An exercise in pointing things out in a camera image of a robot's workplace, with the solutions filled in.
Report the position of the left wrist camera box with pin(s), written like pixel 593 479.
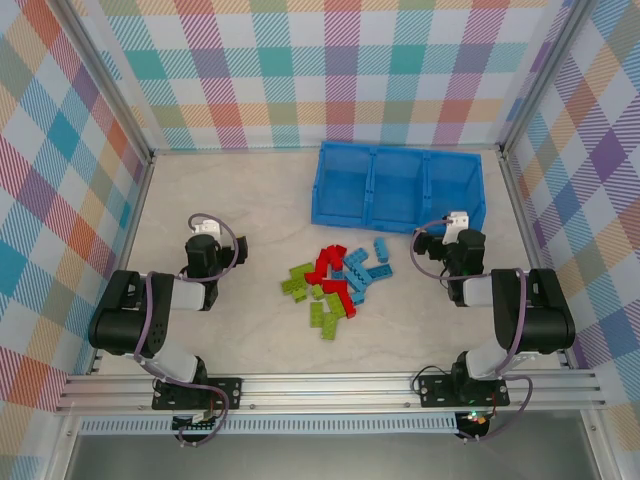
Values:
pixel 207 227

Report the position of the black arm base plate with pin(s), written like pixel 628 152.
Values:
pixel 230 392
pixel 435 392

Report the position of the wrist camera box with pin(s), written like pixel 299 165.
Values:
pixel 207 227
pixel 458 220

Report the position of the long red lego brick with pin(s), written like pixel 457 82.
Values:
pixel 348 305

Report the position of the aluminium frame rail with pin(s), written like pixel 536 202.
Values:
pixel 325 390

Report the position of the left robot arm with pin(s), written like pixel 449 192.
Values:
pixel 125 320

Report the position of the small circuit board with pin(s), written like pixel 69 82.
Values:
pixel 477 421
pixel 197 425

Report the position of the blue three-compartment bin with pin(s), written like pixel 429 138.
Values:
pixel 395 185

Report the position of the small green lego brick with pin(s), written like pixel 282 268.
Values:
pixel 318 292

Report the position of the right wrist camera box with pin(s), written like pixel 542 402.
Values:
pixel 458 220

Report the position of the aluminium corner post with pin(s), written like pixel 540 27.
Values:
pixel 545 75
pixel 120 100

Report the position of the aluminium side rail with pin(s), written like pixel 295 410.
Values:
pixel 132 220
pixel 526 225

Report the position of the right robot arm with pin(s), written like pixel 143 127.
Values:
pixel 540 320

